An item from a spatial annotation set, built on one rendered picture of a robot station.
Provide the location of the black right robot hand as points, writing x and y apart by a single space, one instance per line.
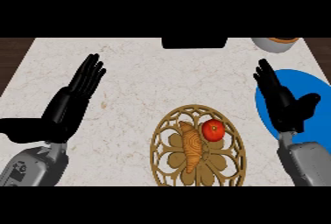
282 100

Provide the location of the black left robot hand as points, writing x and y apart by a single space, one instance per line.
71 100

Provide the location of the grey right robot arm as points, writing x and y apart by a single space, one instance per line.
303 162

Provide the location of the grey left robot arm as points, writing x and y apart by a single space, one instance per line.
32 166

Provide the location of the blue round plate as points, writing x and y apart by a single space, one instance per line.
307 84

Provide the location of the golden openwork round placemat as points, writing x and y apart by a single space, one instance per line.
196 145

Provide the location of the golden brown croissant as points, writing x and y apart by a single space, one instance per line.
191 145

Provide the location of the red tomato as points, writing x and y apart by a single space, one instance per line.
213 129

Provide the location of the grey pot with orange rim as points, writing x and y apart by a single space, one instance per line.
275 44

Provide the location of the black box appliance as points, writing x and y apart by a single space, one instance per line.
193 42

